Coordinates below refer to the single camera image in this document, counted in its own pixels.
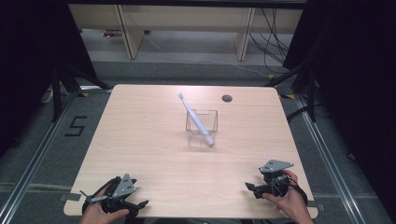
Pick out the white electric toothbrush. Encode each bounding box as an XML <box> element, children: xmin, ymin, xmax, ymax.
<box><xmin>177</xmin><ymin>91</ymin><xmax>215</xmax><ymax>147</ymax></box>

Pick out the black metal stand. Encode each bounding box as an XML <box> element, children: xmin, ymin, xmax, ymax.
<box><xmin>50</xmin><ymin>62</ymin><xmax>114</xmax><ymax>123</ymax></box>
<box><xmin>263</xmin><ymin>57</ymin><xmax>320</xmax><ymax>123</ymax></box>

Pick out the light wooden shelf unit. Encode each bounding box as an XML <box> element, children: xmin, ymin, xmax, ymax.
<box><xmin>67</xmin><ymin>3</ymin><xmax>304</xmax><ymax>62</ymax></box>

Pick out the small dark pink object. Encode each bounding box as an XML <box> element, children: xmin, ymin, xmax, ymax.
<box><xmin>102</xmin><ymin>29</ymin><xmax>123</xmax><ymax>39</ymax></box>

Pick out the clear plastic container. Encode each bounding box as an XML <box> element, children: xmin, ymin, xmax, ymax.
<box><xmin>185</xmin><ymin>108</ymin><xmax>219</xmax><ymax>147</ymax></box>

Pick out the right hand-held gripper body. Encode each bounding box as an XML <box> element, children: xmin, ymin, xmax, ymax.
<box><xmin>252</xmin><ymin>159</ymin><xmax>295</xmax><ymax>200</ymax></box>

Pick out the metal floor rail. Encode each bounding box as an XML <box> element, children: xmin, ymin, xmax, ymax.
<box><xmin>293</xmin><ymin>93</ymin><xmax>369</xmax><ymax>224</ymax></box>
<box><xmin>0</xmin><ymin>92</ymin><xmax>78</xmax><ymax>224</ymax></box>

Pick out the black wrist strap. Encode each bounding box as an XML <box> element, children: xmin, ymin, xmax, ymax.
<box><xmin>289</xmin><ymin>178</ymin><xmax>309</xmax><ymax>206</ymax></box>

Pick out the person's left hand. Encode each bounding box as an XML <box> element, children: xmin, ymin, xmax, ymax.
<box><xmin>78</xmin><ymin>199</ymin><xmax>131</xmax><ymax>224</ymax></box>

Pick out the black cable loop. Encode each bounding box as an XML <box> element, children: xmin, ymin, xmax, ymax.
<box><xmin>81</xmin><ymin>175</ymin><xmax>121</xmax><ymax>214</ymax></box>

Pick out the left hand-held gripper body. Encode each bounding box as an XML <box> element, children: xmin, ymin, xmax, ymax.
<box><xmin>79</xmin><ymin>173</ymin><xmax>140</xmax><ymax>217</ymax></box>

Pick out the bundle of black cables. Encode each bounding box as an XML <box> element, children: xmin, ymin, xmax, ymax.
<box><xmin>248</xmin><ymin>7</ymin><xmax>295</xmax><ymax>75</ymax></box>

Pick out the person's right hand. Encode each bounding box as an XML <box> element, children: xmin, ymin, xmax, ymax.
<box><xmin>261</xmin><ymin>169</ymin><xmax>308</xmax><ymax>220</ymax></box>

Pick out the black floor cable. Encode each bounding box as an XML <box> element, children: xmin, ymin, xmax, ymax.
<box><xmin>285</xmin><ymin>105</ymin><xmax>313</xmax><ymax>123</ymax></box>

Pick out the black curtain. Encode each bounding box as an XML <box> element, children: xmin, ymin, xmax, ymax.
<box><xmin>0</xmin><ymin>0</ymin><xmax>97</xmax><ymax>157</ymax></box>
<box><xmin>282</xmin><ymin>0</ymin><xmax>396</xmax><ymax>218</ymax></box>

